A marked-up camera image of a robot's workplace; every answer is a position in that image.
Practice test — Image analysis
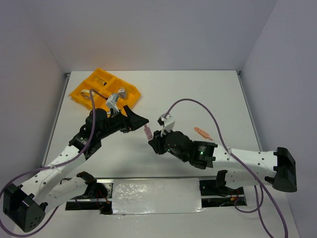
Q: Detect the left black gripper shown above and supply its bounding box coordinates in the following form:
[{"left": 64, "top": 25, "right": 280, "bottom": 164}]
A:
[{"left": 97, "top": 105, "right": 149, "bottom": 140}]

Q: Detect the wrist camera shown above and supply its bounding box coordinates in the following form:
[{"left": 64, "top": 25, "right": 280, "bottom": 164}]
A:
[
  {"left": 106, "top": 93, "right": 119, "bottom": 113},
  {"left": 158, "top": 114, "right": 175, "bottom": 137}
]

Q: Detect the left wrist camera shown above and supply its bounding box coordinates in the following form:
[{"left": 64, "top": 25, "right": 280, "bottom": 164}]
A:
[{"left": 106, "top": 93, "right": 119, "bottom": 113}]

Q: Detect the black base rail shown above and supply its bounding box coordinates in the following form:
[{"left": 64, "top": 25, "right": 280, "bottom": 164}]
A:
[{"left": 65, "top": 178, "right": 247, "bottom": 215}]

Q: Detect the pink highlighter pen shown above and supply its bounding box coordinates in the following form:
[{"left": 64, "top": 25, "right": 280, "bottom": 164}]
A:
[{"left": 144, "top": 125, "right": 153, "bottom": 140}]

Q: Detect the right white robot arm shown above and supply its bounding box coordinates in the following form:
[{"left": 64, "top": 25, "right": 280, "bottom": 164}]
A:
[{"left": 148, "top": 131, "right": 297, "bottom": 194}]

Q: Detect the clear tape roll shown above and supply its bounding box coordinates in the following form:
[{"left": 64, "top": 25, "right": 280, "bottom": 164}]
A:
[{"left": 80, "top": 89, "right": 95, "bottom": 100}]

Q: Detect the jar of paper clips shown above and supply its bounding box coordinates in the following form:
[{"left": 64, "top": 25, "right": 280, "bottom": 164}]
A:
[{"left": 117, "top": 87, "right": 127, "bottom": 99}]

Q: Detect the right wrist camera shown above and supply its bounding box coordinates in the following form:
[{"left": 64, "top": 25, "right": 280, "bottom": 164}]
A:
[{"left": 158, "top": 114, "right": 175, "bottom": 137}]

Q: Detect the silver foil covered plate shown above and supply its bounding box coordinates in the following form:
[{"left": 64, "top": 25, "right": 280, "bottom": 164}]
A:
[{"left": 112, "top": 178, "right": 204, "bottom": 215}]

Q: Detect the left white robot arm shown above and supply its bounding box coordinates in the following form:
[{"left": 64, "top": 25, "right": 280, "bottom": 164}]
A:
[{"left": 0, "top": 106, "right": 149, "bottom": 237}]

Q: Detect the yellow compartment tray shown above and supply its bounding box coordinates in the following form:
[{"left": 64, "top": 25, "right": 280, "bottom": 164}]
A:
[{"left": 69, "top": 68, "right": 141, "bottom": 114}]

